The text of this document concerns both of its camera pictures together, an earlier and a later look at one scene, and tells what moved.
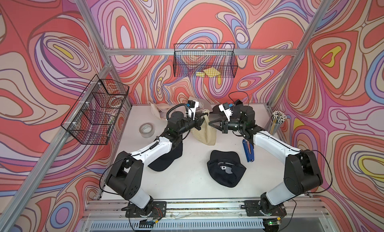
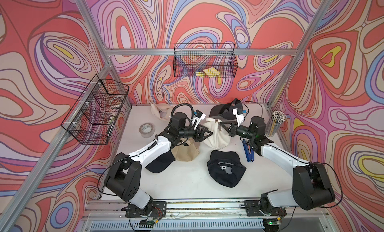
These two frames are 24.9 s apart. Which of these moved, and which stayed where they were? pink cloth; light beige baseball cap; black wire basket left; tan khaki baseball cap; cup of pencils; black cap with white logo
Moved: tan khaki baseball cap; light beige baseball cap
Stayed: cup of pencils; black wire basket left; pink cloth; black cap with white logo
